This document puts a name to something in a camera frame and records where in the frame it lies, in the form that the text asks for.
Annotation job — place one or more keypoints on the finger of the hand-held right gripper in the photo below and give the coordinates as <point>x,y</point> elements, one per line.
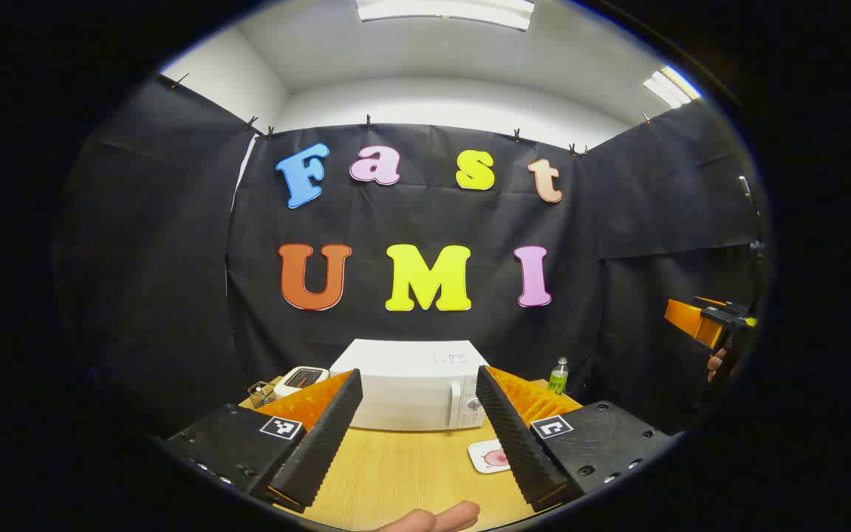
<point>691,321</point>

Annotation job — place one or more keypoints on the small ceiling light panel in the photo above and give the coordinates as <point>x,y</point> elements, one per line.
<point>671,87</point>

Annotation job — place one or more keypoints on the green label drink bottle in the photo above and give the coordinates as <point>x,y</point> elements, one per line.
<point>558,378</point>

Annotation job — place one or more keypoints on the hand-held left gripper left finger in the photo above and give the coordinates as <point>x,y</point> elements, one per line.
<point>322,443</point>

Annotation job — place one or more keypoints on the white square food plate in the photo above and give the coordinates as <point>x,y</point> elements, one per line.
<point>479,451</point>

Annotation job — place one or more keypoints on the small white toaster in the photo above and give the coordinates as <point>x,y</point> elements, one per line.
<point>300,380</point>

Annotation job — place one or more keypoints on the white microwave oven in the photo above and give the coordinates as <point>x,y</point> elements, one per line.
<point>403,384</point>

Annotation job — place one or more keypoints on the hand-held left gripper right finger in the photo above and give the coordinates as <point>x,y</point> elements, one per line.
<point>518,443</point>

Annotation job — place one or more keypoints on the long ceiling light panel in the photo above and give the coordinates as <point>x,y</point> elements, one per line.
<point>444,11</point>

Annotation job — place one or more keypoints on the pink round food slice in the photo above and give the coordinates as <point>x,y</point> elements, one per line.
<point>496,458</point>

